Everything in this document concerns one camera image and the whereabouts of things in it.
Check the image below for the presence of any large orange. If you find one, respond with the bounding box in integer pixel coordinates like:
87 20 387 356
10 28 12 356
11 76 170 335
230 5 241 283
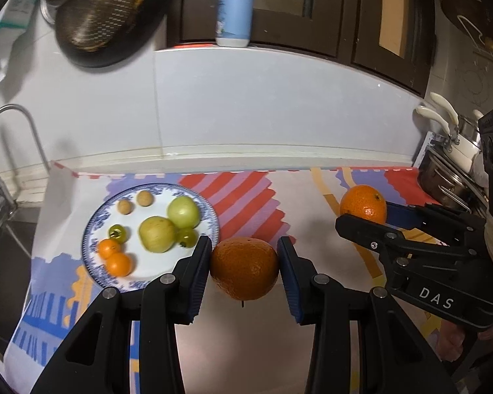
210 237 279 301
339 185 387 224

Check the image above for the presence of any small orange mandarin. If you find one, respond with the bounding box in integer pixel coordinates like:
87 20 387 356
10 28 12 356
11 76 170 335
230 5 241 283
105 252 133 277

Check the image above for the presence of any small orange kumquat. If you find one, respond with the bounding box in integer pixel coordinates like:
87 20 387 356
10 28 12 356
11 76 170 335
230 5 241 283
97 238 122 261

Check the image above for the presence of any green tomato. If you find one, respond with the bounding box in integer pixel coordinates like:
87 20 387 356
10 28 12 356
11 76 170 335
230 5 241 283
177 228 199 248
108 224 128 244

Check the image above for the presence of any tan longan fruit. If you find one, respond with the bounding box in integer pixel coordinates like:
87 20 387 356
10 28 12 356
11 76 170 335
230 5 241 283
136 189 154 207
117 199 134 215

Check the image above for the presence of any green apple back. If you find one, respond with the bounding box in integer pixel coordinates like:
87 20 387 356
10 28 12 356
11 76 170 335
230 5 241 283
166 196 200 229

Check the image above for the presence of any steel kitchen sink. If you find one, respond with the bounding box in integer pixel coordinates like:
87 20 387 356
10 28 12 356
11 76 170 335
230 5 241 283
0 207 40 358

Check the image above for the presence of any operator right hand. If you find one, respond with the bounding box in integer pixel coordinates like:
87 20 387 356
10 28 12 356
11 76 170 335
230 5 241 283
435 320 493 362

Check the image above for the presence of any steel dish rack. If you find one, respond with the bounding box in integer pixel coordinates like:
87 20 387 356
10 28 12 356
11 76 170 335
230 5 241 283
413 123 488 216

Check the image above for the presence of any blue white porcelain plate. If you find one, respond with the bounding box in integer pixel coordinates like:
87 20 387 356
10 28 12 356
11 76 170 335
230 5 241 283
82 182 220 292

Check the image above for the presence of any colourful patterned table mat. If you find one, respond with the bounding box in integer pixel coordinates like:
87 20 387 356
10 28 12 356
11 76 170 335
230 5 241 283
4 165 430 393

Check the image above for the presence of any blue white pump bottle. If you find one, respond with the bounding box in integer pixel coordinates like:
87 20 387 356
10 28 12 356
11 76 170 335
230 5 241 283
215 0 254 48

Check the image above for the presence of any metal mesh strainer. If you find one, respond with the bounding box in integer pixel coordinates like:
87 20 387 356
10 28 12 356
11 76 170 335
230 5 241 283
40 0 143 53

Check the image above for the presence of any black frying pan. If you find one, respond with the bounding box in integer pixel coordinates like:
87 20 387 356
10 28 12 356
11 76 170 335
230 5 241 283
55 0 171 69

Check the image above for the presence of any cream handled knife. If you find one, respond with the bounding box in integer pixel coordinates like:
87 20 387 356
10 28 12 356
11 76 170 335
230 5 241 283
429 92 459 127
415 105 452 136

